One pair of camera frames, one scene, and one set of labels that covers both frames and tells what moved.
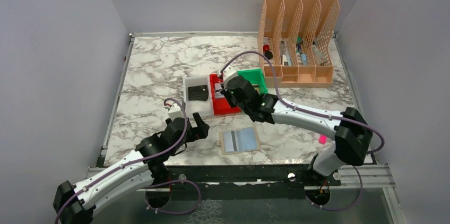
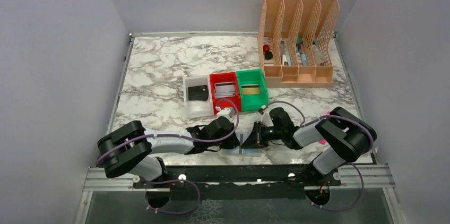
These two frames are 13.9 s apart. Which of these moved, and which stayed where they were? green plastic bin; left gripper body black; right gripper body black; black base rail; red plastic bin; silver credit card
Moved: right gripper body black; left gripper body black
Stayed: silver credit card; red plastic bin; green plastic bin; black base rail
